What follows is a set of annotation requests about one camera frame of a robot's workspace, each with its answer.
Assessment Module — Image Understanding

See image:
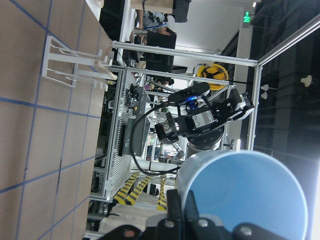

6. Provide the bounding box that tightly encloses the green exit sign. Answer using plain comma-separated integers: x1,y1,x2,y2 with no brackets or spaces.
243,11,251,24

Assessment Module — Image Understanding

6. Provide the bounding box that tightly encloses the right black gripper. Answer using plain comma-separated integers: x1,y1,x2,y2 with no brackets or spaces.
154,89,255,144

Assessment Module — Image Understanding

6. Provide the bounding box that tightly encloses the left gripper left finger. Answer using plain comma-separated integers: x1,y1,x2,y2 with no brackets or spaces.
166,189,199,240

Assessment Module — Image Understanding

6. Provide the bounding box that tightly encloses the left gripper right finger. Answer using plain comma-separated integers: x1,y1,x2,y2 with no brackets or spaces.
231,223,269,240

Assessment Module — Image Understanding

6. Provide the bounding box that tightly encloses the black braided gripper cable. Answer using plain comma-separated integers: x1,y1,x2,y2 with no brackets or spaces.
129,101,185,175

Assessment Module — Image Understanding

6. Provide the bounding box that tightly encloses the light blue cup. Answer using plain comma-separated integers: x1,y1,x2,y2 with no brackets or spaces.
176,150,308,240

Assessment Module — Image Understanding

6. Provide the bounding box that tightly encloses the yellow hard hat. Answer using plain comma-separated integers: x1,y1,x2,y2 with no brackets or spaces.
196,63,229,81

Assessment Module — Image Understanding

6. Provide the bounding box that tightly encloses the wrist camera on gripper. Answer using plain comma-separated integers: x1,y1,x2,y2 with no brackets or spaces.
168,82,210,104

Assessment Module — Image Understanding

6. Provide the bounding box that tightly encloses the white wire cup rack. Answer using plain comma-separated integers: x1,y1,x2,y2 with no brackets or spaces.
41,35,118,91

